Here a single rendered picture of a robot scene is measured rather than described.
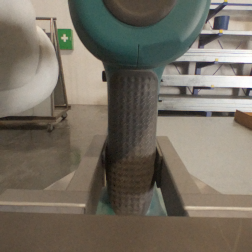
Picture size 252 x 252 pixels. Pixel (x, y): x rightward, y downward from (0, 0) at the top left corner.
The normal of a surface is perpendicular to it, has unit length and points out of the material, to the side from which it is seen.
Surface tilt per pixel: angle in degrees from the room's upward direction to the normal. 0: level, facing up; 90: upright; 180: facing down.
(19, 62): 118
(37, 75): 97
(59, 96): 102
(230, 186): 0
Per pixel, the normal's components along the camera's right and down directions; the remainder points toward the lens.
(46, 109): 0.05, 0.09
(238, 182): 0.02, -0.96
